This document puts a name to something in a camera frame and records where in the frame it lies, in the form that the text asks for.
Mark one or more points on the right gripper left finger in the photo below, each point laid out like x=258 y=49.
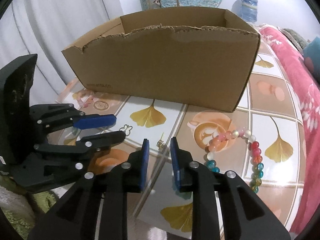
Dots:
x=96 y=208

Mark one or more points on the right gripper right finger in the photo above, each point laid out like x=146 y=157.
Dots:
x=222 y=202

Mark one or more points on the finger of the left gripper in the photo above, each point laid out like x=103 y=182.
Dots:
x=55 y=117
x=83 y=148

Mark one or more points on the gold stud earring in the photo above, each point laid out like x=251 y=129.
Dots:
x=160 y=143

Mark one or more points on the patterned tile tablecloth board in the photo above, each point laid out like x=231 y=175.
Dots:
x=262 y=141

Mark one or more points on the white curtain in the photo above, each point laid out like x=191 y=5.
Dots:
x=46 y=28

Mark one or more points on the brown cardboard box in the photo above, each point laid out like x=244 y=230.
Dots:
x=198 y=56

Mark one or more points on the pink floral blanket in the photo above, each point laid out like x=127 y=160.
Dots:
x=306 y=91

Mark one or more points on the teal pillow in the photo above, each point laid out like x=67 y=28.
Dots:
x=311 y=54

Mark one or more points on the blue water jug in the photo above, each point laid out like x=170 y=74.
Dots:
x=246 y=9

